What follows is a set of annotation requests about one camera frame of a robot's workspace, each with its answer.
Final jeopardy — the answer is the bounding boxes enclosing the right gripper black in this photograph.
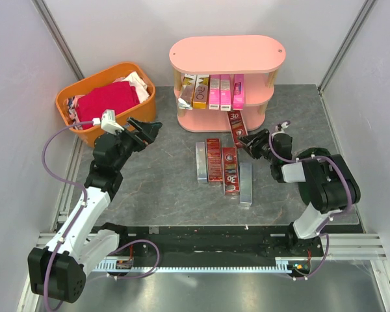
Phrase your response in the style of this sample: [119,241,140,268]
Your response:
[237,127,277,164]

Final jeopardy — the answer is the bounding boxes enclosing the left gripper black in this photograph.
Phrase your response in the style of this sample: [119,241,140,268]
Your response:
[111,117,162,171]

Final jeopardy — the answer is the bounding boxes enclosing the red 3D toothpaste box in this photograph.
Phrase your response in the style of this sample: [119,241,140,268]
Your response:
[227,110,248,148]
[222,147,240,196]

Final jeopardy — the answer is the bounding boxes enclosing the dark red toothpaste box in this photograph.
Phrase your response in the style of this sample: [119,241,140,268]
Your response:
[206,138,223,183]

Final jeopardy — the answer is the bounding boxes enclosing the silver toothpaste box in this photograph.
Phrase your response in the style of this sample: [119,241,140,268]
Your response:
[195,142,208,183]
[239,162,253,208]

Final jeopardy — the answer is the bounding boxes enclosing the pink toothpaste box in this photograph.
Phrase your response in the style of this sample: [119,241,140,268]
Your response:
[232,74,245,111]
[220,74,231,111]
[208,75,220,110]

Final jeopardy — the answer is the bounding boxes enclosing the orange R.O toothpaste box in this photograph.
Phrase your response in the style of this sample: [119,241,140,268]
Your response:
[192,75,209,109]

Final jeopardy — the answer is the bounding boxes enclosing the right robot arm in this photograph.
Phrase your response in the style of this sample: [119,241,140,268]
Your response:
[238,129,361,256]

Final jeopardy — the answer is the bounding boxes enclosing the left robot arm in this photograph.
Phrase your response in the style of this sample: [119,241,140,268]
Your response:
[27,114,163,306]

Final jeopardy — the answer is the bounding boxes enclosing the pink three-tier shelf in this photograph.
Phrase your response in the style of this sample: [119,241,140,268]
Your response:
[169,35,286,131]

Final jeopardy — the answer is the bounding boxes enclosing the orange plastic basket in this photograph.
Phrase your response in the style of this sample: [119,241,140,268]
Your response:
[55,62,157,150]

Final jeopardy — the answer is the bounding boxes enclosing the red folded cloth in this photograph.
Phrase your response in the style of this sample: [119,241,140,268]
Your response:
[75,81,140,122]

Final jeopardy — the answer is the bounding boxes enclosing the white and patterned cloths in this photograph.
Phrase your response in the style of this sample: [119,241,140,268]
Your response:
[64,71,150,124]

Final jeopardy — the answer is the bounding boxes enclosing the dark green baseball cap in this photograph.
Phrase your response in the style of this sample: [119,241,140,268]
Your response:
[296,147,332,163]

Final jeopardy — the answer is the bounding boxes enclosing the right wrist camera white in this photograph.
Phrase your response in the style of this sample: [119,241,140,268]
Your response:
[276,120,291,133]

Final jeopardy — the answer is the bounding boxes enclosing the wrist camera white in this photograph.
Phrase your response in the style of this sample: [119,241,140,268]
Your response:
[101,110,124,135]
[276,120,291,133]

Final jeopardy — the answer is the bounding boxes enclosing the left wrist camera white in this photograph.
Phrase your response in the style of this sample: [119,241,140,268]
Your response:
[101,110,124,135]

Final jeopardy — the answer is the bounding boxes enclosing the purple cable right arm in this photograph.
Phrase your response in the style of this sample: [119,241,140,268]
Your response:
[268,122,354,282]

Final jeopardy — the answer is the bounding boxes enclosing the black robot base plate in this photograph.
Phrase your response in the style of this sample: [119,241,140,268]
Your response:
[92,223,324,261]

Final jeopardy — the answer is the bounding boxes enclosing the grey slotted cable duct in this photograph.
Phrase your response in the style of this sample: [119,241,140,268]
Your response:
[92,257,311,274]

